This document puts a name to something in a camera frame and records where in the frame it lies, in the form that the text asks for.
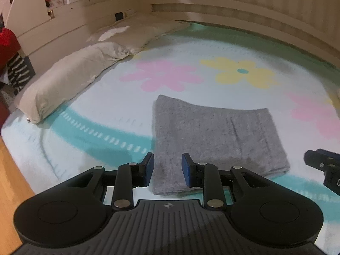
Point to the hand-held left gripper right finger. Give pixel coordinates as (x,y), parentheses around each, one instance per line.
(186,170)

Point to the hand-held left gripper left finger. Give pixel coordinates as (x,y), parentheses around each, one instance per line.
(149,170)

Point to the long beige pillow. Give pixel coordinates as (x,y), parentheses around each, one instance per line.
(66,79)
(138,34)

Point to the black white striped cloth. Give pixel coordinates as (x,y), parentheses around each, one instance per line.
(20,71)

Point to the red cloth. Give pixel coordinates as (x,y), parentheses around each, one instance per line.
(8,45)

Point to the grey speckled pants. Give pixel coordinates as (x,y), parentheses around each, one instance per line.
(212,132)

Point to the floral printed blanket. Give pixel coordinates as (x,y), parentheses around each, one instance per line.
(186,45)

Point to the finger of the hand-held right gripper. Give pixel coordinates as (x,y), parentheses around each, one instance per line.
(321,160)

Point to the dark wall outlet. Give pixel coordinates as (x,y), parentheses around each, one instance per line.
(119,16)

